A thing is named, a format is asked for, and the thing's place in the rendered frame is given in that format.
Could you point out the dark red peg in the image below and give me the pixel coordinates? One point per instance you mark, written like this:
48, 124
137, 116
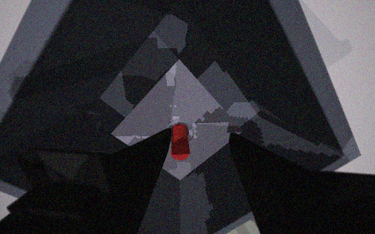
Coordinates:
180, 147

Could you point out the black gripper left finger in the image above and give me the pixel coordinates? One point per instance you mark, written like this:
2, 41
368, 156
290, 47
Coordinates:
124, 179

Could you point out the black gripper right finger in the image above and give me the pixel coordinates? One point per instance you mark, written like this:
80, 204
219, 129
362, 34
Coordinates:
288, 199

